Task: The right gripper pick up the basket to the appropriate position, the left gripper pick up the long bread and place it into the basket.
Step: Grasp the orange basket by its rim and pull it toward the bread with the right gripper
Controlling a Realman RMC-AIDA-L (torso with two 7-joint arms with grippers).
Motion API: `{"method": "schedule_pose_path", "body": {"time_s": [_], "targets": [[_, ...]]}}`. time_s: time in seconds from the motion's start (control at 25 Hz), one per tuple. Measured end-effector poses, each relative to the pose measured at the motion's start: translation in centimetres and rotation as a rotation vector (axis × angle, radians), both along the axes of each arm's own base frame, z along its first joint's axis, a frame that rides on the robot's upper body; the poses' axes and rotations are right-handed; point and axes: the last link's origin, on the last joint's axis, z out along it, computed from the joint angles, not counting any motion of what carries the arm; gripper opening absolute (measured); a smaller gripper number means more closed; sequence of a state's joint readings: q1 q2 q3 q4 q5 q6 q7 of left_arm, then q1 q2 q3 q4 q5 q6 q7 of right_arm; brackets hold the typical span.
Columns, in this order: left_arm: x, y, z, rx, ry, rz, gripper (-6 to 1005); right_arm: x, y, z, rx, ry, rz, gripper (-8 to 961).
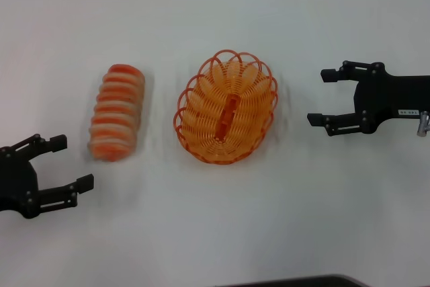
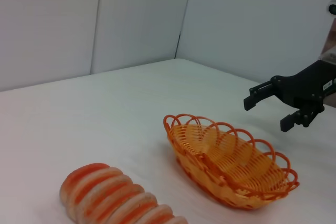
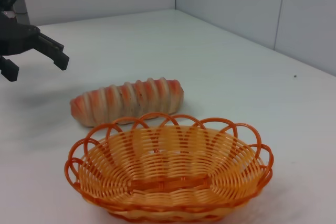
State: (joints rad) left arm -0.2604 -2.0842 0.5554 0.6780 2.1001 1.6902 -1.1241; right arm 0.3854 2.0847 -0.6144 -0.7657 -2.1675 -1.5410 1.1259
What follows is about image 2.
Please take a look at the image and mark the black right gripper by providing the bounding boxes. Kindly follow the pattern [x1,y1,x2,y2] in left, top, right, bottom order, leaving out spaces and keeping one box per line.
[243,60,336,132]

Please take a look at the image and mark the orange woven plastic basket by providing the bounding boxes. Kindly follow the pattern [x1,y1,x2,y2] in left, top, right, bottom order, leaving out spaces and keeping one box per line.
[163,113,300,211]

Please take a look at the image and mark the orange striped bread loaf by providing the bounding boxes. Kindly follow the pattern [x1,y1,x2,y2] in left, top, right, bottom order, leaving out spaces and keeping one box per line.
[59,163,188,224]

